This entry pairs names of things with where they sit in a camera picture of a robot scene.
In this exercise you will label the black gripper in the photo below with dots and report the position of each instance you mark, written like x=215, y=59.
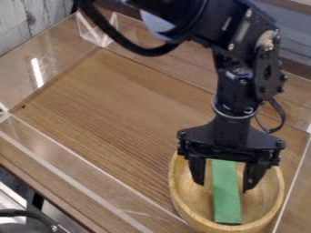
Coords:
x=232, y=138

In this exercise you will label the brown wooden bowl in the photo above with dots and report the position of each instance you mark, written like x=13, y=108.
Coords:
x=192, y=200

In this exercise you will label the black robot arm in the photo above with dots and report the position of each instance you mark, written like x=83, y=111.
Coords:
x=241, y=35

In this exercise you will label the green rectangular block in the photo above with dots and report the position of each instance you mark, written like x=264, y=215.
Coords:
x=225, y=200

